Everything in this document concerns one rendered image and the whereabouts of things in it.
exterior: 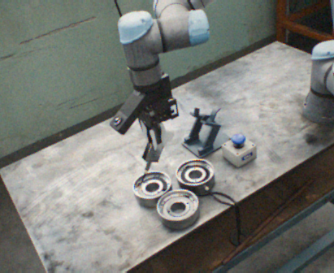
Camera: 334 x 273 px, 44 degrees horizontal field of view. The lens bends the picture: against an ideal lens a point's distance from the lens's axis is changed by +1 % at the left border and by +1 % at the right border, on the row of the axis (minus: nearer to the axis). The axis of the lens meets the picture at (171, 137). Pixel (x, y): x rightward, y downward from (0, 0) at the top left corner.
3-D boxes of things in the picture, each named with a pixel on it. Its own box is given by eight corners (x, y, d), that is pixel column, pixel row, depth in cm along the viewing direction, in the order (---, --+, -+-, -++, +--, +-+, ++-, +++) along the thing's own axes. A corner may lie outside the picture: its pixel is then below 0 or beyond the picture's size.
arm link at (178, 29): (196, -3, 97) (149, 8, 96) (210, 15, 88) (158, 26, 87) (199, 30, 102) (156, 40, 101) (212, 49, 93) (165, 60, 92)
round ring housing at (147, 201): (128, 205, 113) (125, 194, 110) (145, 179, 120) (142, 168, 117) (164, 212, 109) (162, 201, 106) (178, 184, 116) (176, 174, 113)
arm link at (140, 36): (158, 18, 86) (117, 27, 85) (166, 66, 93) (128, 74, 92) (151, 6, 92) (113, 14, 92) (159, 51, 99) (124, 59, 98)
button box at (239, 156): (238, 168, 118) (237, 155, 115) (222, 156, 123) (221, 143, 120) (259, 155, 121) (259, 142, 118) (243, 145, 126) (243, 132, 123)
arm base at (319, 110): (325, 93, 141) (327, 67, 135) (364, 110, 130) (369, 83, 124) (292, 110, 135) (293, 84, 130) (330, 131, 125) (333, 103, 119)
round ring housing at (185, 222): (185, 237, 101) (183, 226, 99) (151, 222, 107) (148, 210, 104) (207, 208, 107) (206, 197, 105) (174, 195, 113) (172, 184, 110)
